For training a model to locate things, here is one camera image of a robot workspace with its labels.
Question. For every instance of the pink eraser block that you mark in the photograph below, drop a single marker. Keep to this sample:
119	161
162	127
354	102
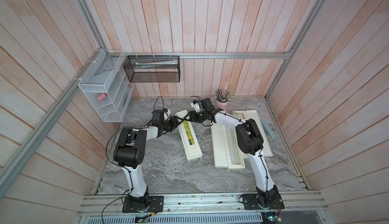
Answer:
102	96

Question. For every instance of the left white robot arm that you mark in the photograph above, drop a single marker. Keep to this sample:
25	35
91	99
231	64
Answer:
129	154

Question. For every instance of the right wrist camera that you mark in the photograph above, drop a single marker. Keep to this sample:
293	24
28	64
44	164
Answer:
196	105

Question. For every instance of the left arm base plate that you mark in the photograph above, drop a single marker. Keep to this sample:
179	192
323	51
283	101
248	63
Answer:
145	204

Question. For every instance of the white wire shelf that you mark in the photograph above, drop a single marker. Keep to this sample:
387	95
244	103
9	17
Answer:
105	74

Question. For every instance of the pink pencil cup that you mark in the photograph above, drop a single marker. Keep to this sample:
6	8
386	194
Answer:
221	104

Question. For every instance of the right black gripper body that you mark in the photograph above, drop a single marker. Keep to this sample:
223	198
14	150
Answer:
199	117

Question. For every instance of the aluminium front rail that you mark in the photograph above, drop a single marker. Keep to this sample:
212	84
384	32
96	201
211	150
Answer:
201	203

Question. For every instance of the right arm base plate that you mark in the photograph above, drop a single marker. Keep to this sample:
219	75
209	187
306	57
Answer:
257	202

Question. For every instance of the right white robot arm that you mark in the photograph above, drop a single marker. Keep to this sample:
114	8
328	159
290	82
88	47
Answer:
250	142

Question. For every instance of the black wire basket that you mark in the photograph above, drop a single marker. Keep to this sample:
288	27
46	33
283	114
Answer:
152	68

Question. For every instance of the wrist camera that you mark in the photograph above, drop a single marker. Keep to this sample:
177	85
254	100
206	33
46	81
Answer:
166	114
196	105

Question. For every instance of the bundle of pencils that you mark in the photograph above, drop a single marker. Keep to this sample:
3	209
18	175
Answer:
223	94

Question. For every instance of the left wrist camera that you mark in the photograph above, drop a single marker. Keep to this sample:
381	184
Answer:
166	114

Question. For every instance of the cream dispenser lid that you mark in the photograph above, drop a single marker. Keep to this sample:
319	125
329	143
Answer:
253	114
219	142

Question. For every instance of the blue stapler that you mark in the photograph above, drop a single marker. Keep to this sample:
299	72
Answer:
268	130

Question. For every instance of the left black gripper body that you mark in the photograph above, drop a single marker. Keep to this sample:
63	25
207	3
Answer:
170	124

